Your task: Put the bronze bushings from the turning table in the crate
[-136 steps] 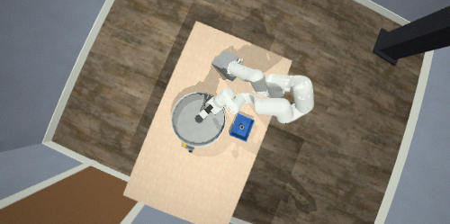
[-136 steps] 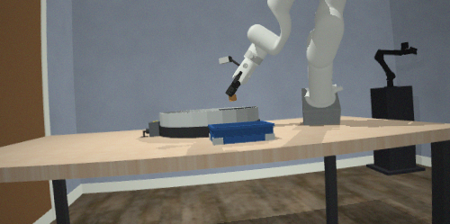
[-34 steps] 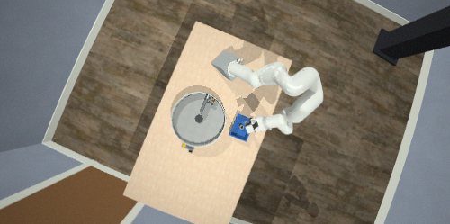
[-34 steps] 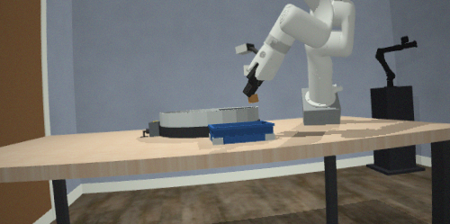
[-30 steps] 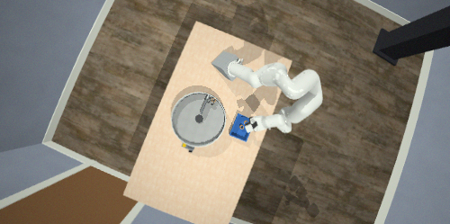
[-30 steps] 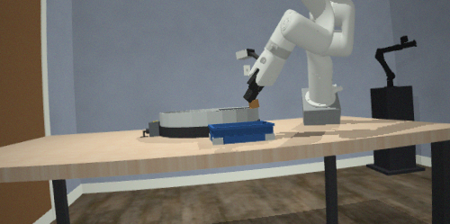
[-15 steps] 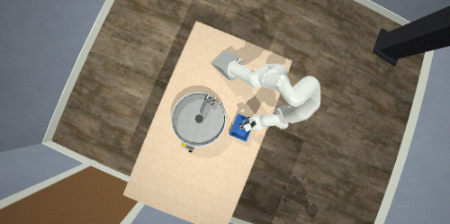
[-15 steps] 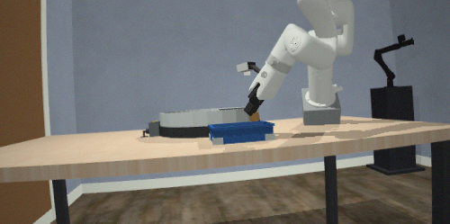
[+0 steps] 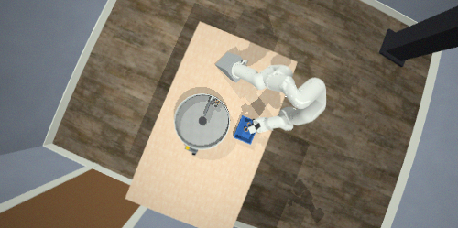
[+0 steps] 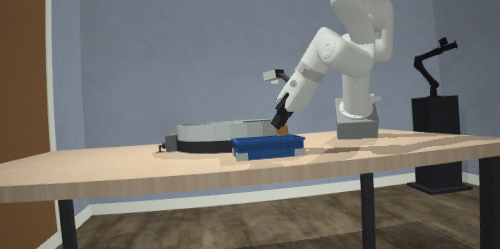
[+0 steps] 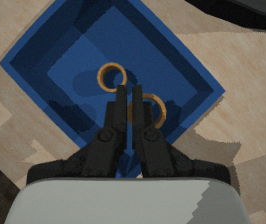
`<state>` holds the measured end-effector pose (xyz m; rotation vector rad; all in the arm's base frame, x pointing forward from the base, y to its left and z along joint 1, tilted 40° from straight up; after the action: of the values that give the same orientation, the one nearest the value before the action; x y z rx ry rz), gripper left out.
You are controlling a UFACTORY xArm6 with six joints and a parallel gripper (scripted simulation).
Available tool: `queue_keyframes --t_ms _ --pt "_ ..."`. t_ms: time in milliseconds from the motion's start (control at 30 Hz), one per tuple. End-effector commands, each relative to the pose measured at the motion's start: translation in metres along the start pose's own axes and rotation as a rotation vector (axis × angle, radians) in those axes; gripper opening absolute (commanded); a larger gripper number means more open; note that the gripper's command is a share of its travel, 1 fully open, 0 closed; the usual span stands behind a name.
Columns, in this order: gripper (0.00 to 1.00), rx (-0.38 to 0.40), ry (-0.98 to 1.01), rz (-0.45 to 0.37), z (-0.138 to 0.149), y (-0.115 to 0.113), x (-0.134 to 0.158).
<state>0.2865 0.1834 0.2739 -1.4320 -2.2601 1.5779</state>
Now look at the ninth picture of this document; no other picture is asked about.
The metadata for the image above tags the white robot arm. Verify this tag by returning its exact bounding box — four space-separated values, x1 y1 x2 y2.
231 60 326 131

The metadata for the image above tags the grey round turning table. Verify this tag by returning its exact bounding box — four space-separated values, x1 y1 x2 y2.
174 93 230 156

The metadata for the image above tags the blue square tray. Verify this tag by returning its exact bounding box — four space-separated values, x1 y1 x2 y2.
234 115 255 144

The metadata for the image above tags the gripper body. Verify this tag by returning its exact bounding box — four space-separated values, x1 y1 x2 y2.
253 117 269 133

